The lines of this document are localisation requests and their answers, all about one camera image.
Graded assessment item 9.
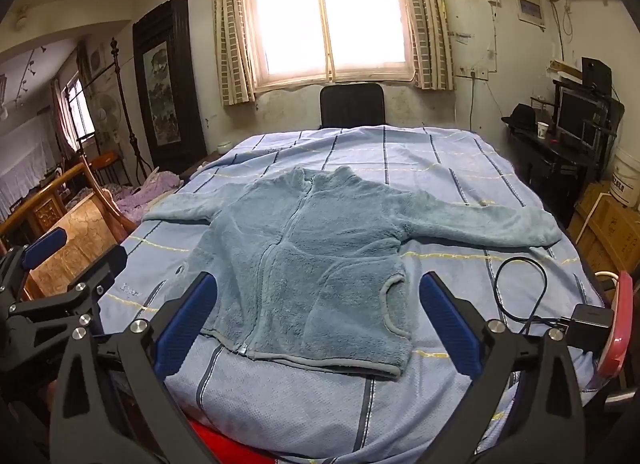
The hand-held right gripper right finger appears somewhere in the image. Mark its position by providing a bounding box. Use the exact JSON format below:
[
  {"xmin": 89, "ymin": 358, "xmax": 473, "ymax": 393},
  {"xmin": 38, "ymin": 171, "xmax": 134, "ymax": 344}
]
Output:
[{"xmin": 419, "ymin": 271, "xmax": 588, "ymax": 464}]

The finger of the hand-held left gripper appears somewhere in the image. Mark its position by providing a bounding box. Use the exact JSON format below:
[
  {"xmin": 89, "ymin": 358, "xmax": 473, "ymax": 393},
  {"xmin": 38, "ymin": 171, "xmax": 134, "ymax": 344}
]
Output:
[
  {"xmin": 0, "ymin": 226, "xmax": 69, "ymax": 302},
  {"xmin": 9, "ymin": 244, "xmax": 130, "ymax": 345}
]

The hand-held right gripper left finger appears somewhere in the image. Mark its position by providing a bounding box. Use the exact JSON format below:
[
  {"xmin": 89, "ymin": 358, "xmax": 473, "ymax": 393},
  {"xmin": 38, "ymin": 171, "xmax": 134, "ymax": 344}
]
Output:
[{"xmin": 50, "ymin": 271, "xmax": 221, "ymax": 464}]

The blue fleece zip jacket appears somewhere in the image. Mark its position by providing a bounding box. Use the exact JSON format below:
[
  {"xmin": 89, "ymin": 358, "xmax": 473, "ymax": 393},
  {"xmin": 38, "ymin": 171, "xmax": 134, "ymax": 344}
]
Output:
[{"xmin": 141, "ymin": 165, "xmax": 562, "ymax": 379}]

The wooden chair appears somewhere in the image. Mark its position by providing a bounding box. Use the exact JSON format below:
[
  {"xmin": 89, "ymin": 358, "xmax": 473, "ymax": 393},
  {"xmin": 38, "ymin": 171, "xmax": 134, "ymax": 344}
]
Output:
[{"xmin": 0, "ymin": 151, "xmax": 138, "ymax": 300}]

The purple cloth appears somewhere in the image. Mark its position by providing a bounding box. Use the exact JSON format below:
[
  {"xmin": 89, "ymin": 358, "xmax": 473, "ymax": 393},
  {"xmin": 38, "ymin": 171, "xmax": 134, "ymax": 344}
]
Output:
[{"xmin": 112, "ymin": 171, "xmax": 181, "ymax": 217}]

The black power adapter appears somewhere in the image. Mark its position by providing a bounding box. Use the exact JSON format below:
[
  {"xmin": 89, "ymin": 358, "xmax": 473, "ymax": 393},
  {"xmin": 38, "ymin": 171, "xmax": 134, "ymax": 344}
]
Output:
[{"xmin": 560, "ymin": 304, "xmax": 615, "ymax": 352}]

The dark coat stand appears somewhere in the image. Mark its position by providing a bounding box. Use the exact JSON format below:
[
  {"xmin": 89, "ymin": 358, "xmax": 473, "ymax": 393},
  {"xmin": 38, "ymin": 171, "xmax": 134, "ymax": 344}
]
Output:
[{"xmin": 110, "ymin": 38, "xmax": 151, "ymax": 180}]

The small side window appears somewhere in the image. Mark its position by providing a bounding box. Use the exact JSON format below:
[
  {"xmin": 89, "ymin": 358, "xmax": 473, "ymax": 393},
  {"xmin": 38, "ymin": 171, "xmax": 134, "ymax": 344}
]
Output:
[{"xmin": 64, "ymin": 76, "xmax": 96, "ymax": 140}]

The white standing fan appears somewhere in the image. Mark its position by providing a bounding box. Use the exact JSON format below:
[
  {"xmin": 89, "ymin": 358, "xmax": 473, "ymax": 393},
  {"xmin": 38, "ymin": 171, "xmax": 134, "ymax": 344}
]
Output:
[{"xmin": 90, "ymin": 91, "xmax": 123, "ymax": 155}]

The blue striped blanket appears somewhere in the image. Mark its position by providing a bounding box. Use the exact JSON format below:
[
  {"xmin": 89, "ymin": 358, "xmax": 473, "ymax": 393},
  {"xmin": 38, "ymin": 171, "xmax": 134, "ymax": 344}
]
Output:
[{"xmin": 97, "ymin": 125, "xmax": 608, "ymax": 464}]

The pink plastic chair back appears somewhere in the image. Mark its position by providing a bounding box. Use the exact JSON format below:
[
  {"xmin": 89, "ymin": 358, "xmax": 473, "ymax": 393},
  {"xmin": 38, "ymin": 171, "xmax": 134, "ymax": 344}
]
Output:
[{"xmin": 595, "ymin": 270, "xmax": 633, "ymax": 379}]

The black desk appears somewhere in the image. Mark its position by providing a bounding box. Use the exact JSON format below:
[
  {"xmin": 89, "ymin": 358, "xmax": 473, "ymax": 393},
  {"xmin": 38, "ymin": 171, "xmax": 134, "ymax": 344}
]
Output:
[{"xmin": 505, "ymin": 119, "xmax": 613, "ymax": 225}]

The dark framed painting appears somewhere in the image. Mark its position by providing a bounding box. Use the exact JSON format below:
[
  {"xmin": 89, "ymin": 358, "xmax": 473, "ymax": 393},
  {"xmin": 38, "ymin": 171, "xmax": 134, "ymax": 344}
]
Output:
[{"xmin": 132, "ymin": 0, "xmax": 208, "ymax": 175}]

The black hat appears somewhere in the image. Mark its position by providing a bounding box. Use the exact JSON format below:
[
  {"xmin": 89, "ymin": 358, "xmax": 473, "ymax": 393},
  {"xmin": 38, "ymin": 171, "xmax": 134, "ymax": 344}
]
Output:
[{"xmin": 501, "ymin": 104, "xmax": 537, "ymax": 134}]

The white plastic bucket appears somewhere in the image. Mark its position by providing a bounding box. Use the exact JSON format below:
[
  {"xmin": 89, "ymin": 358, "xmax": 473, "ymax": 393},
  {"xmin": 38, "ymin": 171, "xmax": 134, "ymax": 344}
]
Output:
[{"xmin": 609, "ymin": 146, "xmax": 640, "ymax": 209}]

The black chair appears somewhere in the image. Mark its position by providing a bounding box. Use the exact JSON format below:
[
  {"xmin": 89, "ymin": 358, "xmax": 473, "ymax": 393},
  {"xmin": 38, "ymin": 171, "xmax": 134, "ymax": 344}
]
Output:
[{"xmin": 319, "ymin": 83, "xmax": 387, "ymax": 131}]

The black monitor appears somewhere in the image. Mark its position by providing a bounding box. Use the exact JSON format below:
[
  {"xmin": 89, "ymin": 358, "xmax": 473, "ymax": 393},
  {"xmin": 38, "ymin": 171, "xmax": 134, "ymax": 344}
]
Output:
[{"xmin": 556, "ymin": 89, "xmax": 603, "ymax": 150}]

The checked beige curtain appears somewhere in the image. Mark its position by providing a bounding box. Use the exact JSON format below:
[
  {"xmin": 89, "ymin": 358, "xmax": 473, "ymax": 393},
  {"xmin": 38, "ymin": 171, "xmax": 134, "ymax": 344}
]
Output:
[
  {"xmin": 392, "ymin": 0, "xmax": 456, "ymax": 91},
  {"xmin": 210, "ymin": 0, "xmax": 257, "ymax": 106}
]

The black speaker box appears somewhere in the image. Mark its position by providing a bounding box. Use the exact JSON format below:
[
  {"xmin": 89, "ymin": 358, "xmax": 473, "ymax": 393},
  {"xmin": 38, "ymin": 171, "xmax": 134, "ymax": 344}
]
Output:
[{"xmin": 581, "ymin": 57, "xmax": 613, "ymax": 97}]

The bright window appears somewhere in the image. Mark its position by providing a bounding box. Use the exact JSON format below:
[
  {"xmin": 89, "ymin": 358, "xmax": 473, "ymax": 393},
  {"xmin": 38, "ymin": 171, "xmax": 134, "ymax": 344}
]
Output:
[{"xmin": 240, "ymin": 0, "xmax": 423, "ymax": 92}]

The black cable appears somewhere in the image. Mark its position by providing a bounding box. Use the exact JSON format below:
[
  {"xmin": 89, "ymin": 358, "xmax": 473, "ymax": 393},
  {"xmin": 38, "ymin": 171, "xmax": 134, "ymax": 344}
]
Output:
[{"xmin": 495, "ymin": 256, "xmax": 576, "ymax": 336}]

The white wall panel box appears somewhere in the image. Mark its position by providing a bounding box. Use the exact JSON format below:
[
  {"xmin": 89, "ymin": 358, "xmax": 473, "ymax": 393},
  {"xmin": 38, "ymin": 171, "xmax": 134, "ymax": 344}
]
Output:
[{"xmin": 515, "ymin": 0, "xmax": 547, "ymax": 27}]

